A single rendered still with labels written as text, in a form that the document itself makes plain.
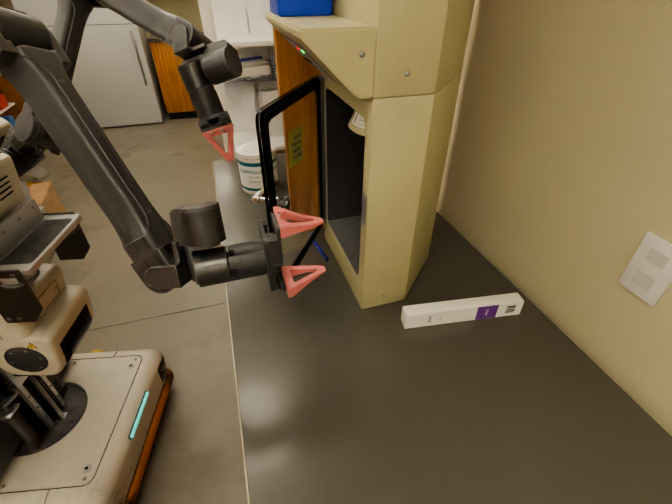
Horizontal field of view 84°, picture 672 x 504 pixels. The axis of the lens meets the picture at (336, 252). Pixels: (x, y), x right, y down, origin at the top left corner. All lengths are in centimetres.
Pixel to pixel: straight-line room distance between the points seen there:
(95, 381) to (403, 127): 154
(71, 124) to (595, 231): 92
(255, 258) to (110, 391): 126
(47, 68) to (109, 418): 128
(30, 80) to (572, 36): 90
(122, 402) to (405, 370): 120
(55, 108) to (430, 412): 75
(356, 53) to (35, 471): 156
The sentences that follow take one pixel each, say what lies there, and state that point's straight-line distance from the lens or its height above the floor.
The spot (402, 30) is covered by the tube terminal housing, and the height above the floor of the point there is 150.
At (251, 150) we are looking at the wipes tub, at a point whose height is 109.
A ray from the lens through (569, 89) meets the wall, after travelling 93.
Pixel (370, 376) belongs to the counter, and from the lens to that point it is 77.
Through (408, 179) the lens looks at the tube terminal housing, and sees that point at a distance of 73.
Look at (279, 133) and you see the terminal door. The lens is 74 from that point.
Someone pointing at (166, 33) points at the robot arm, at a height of 147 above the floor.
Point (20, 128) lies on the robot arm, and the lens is 125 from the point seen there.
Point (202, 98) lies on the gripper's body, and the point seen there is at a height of 136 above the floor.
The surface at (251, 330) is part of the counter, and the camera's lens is 86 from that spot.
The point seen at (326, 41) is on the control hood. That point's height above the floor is 149.
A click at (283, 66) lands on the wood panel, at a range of 98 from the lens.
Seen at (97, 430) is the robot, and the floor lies 28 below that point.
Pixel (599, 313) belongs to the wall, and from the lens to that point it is 94.
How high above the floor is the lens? 157
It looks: 36 degrees down
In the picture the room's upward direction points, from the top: straight up
